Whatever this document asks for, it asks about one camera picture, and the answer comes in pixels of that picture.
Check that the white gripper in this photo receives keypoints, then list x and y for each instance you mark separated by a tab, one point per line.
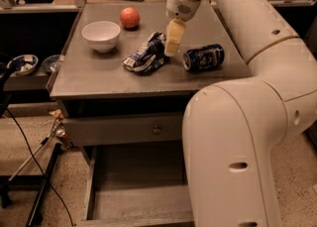
179	9

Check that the blue chip bag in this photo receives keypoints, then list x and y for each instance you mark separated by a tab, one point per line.
149	57

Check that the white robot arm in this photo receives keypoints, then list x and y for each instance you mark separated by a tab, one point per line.
230	127

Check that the grey wooden drawer cabinet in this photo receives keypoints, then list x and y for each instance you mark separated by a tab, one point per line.
91	84

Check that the closed grey top drawer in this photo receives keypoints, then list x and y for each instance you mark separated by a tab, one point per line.
124	129

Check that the open grey middle drawer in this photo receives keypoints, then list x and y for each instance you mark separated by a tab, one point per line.
137	185

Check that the blue soda can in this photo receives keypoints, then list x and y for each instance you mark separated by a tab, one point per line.
202	58

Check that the orange round fruit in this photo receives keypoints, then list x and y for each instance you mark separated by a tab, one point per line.
129	18

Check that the white ceramic bowl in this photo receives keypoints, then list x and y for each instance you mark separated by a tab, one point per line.
102	36

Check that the dark small dish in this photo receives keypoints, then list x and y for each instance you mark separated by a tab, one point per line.
51	64

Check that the small bowl with items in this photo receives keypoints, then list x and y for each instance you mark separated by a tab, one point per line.
23	65

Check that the black metal stand base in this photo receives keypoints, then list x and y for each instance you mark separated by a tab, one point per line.
40	183

